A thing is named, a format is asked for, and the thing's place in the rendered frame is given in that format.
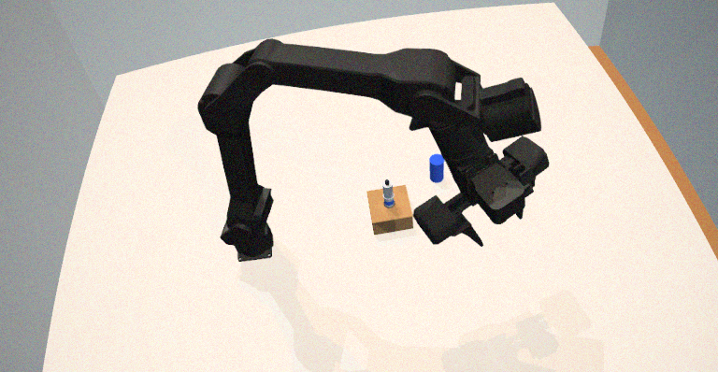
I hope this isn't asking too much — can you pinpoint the tan wooden block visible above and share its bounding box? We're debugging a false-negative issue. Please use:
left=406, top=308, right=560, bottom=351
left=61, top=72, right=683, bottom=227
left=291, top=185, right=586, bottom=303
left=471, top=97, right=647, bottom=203
left=366, top=185, right=413, bottom=235

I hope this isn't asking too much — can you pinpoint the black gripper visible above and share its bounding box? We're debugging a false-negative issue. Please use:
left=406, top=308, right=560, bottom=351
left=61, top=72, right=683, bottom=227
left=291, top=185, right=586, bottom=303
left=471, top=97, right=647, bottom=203
left=412, top=136, right=549, bottom=247

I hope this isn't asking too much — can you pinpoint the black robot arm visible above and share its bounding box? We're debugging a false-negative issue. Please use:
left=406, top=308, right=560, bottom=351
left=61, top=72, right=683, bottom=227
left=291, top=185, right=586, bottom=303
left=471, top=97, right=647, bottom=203
left=198, top=38, right=542, bottom=262

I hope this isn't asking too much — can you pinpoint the grey marker with blue band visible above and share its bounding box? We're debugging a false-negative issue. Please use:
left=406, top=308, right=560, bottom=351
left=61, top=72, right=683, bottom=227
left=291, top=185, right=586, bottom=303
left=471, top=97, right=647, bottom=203
left=382, top=179, right=395, bottom=207

